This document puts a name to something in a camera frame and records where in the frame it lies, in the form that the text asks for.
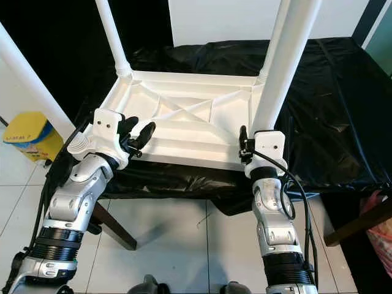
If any white plastic table top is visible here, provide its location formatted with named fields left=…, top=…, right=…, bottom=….
left=64, top=69, right=267, bottom=172

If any dark brown wooden beam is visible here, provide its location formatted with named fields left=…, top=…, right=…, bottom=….
left=92, top=202, right=138, bottom=251
left=325, top=211, right=392, bottom=247

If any black plastic table cloth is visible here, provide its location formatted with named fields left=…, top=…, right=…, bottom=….
left=46, top=37, right=392, bottom=216

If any yellow box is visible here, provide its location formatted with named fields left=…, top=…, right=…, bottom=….
left=3, top=111, right=65, bottom=163

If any grey robot right foot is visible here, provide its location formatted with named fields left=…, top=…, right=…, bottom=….
left=220, top=282, right=252, bottom=294

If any grey robot foot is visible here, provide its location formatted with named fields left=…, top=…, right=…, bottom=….
left=220, top=282, right=252, bottom=294
left=138, top=274, right=169, bottom=294

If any grey robot left foot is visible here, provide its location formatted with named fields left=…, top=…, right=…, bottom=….
left=138, top=274, right=169, bottom=294

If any pink plastic bag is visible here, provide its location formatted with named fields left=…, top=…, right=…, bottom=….
left=360, top=190, right=392, bottom=276

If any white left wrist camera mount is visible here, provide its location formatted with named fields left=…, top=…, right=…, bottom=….
left=92, top=109, right=132, bottom=169

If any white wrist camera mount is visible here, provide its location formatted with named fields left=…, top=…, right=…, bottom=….
left=244, top=129, right=287, bottom=178
left=92, top=109, right=132, bottom=169

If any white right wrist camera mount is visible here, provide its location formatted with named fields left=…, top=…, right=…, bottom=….
left=244, top=129, right=287, bottom=178

